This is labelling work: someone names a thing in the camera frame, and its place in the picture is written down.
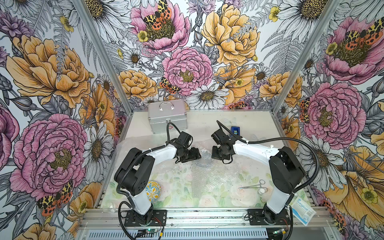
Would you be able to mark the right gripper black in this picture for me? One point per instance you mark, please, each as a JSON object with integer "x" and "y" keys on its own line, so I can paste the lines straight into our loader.
{"x": 214, "y": 155}

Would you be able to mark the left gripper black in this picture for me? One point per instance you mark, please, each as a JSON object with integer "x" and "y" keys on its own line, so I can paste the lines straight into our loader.
{"x": 194, "y": 155}

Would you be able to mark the clear bubble wrap sheet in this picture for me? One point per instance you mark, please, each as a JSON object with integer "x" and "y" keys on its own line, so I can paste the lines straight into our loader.
{"x": 185, "y": 185}

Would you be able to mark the blue yellow patterned bowl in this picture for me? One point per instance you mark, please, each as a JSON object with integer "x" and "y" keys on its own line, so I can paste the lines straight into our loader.
{"x": 206, "y": 160}

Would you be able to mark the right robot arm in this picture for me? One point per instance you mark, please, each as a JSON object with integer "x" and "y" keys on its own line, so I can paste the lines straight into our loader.
{"x": 286, "y": 170}

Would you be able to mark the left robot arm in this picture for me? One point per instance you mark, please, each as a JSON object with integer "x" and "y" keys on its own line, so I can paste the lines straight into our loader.
{"x": 134, "y": 173}

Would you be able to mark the blue tape dispenser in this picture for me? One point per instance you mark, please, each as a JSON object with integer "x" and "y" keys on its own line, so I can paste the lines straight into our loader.
{"x": 235, "y": 132}

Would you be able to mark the silver aluminium case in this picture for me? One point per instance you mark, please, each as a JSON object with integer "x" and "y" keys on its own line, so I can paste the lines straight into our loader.
{"x": 161, "y": 113}

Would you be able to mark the upside-down yellow blue bowl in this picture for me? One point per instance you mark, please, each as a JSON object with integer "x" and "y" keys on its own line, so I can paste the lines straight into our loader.
{"x": 153, "y": 190}

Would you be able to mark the silver scissors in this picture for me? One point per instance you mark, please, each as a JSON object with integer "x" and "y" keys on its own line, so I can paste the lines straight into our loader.
{"x": 259, "y": 185}

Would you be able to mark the white blue packet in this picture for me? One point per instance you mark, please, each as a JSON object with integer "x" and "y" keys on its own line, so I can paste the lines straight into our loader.
{"x": 302, "y": 210}

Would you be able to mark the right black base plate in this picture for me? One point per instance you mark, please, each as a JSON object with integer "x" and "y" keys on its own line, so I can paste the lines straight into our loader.
{"x": 261, "y": 217}

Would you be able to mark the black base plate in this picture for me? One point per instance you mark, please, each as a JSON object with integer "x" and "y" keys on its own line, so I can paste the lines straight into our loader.
{"x": 261, "y": 217}
{"x": 154, "y": 218}

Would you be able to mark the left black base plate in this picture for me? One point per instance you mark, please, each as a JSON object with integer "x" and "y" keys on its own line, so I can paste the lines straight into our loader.
{"x": 154, "y": 218}

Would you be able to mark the aluminium front rail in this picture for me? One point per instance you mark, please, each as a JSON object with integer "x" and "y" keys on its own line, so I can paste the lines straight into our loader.
{"x": 177, "y": 218}

